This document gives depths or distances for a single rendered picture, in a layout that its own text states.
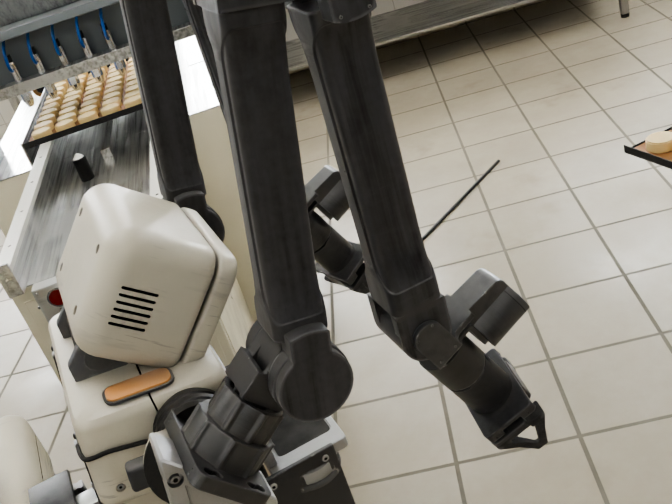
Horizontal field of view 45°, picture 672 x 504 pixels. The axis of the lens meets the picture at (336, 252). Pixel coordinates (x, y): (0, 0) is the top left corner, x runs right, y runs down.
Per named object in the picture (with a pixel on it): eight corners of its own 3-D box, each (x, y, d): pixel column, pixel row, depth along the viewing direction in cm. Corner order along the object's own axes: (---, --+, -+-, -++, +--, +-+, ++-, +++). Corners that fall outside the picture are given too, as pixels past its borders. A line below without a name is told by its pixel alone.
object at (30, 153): (73, 56, 323) (65, 38, 320) (75, 55, 323) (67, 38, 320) (32, 169, 211) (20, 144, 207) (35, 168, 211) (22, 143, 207)
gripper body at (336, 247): (341, 243, 136) (312, 217, 132) (376, 253, 128) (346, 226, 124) (319, 274, 135) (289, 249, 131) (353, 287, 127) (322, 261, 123)
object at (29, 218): (85, 52, 323) (78, 35, 320) (93, 49, 323) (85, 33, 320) (8, 300, 147) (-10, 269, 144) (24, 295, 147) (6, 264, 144)
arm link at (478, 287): (370, 307, 89) (409, 343, 82) (440, 228, 89) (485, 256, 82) (433, 361, 95) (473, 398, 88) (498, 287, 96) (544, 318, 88)
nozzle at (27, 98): (27, 106, 211) (-6, 39, 202) (38, 102, 211) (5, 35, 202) (24, 112, 205) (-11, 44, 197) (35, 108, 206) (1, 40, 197)
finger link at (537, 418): (546, 399, 101) (507, 362, 96) (574, 440, 95) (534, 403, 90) (503, 433, 102) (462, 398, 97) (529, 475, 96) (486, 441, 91)
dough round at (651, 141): (666, 155, 139) (665, 145, 138) (640, 151, 143) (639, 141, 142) (682, 142, 142) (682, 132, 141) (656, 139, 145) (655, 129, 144)
